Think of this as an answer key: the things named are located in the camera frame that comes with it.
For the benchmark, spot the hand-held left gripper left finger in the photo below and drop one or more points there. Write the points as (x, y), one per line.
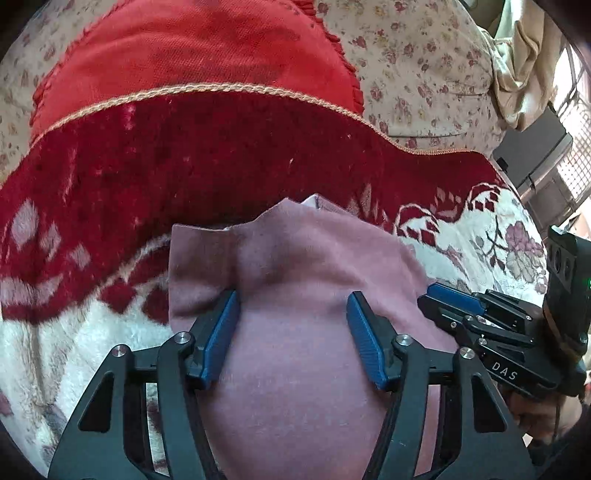
(221, 332)

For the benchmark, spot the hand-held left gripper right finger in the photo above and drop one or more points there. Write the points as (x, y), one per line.
(367, 337)

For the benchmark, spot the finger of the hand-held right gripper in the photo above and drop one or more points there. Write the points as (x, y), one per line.
(455, 296)
(489, 330)

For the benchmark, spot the pink long-sleeved shirt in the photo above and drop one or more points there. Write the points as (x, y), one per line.
(300, 300)

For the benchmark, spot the person's right hand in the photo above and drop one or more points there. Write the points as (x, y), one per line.
(531, 415)

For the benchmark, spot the small black object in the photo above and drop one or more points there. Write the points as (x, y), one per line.
(501, 164)

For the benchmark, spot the dark grey box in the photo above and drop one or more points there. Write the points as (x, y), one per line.
(535, 152)

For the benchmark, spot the window with metal grille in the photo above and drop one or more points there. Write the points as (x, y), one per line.
(577, 138)

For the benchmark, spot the red and white floral blanket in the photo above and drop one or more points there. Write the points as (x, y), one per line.
(138, 161)

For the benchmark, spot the floral covered sofa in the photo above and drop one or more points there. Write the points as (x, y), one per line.
(415, 69)

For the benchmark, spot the beige curtain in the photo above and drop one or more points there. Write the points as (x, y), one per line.
(526, 60)

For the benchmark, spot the red ruffled cushion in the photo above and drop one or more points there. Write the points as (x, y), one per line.
(194, 50)

